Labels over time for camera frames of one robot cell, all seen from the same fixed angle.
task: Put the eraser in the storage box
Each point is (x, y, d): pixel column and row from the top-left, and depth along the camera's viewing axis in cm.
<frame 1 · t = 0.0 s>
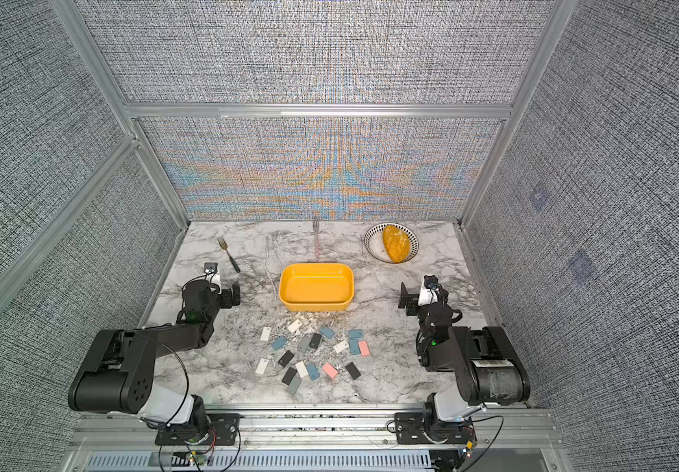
left hand: (225, 278, 93), fingers open
right hand: (420, 276, 89), fingers open
yellow plastic storage box: (316, 286, 108), on the table
white patterned plate: (374, 243, 113), point 3 cm above the table
gold fork dark handle: (224, 246, 115), on the table
white eraser: (266, 333, 92), on the table
blue eraser: (279, 342, 90), on the table
white eraser 2: (293, 326, 94), on the table
grey eraser: (304, 343, 90), on the table
black eraser: (315, 340, 90), on the table
blue eraser 2: (326, 331, 92), on the table
white eraser 3: (340, 346, 89), on the table
blue eraser 3: (354, 346, 90), on the table
pink eraser: (364, 348, 89), on the table
black eraser 2: (285, 359, 87), on the table
white eraser 4: (262, 366, 85), on the table
black eraser 3: (288, 376, 83), on the table
white eraser 5: (302, 370, 85), on the table
blue eraser 4: (313, 372, 84), on the table
pink eraser 2: (330, 369, 85), on the table

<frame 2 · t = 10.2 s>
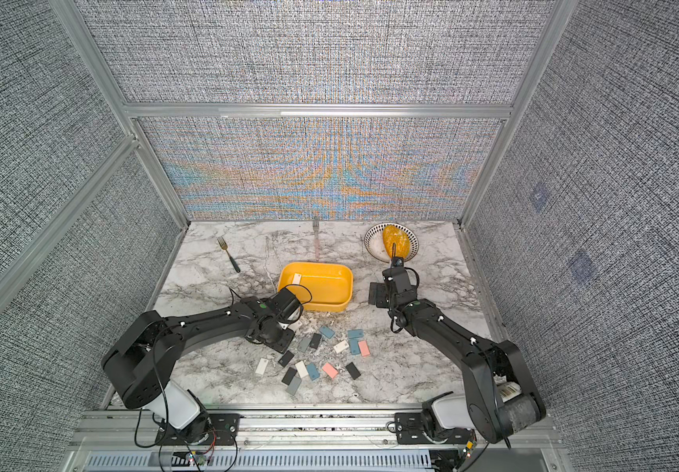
left hand: (285, 339, 88), fingers open
right hand: (387, 280, 90), fingers open
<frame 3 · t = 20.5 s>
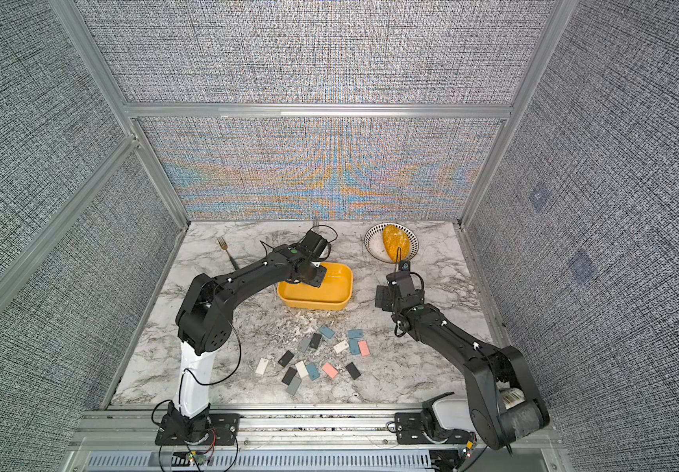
left hand: (320, 273, 96), fingers open
right hand: (395, 284, 90), fingers open
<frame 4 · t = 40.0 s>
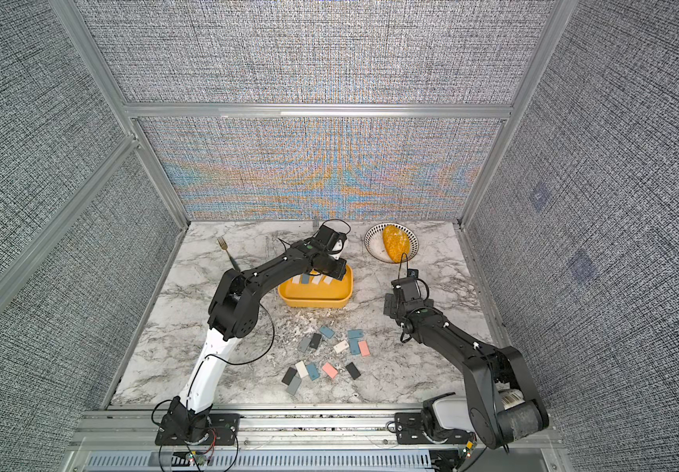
left hand: (348, 267, 100), fingers closed
right hand: (406, 294, 91), fingers open
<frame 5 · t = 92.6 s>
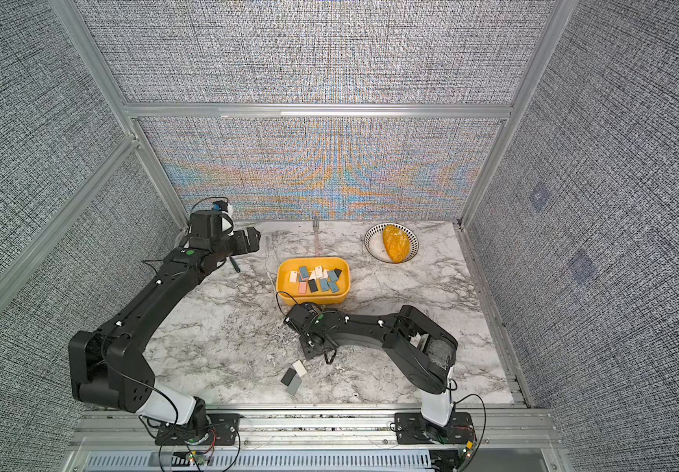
left hand: (249, 231, 85), fingers open
right hand: (313, 339, 88), fingers open
blue eraser 2: (333, 276, 103), point 2 cm above the table
white eraser 3: (318, 271, 105), point 2 cm above the table
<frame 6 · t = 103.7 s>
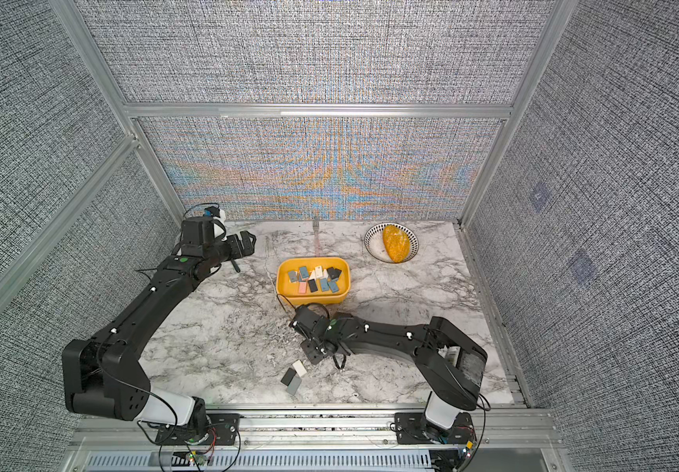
left hand: (246, 236, 85), fingers open
right hand: (314, 339, 84), fingers open
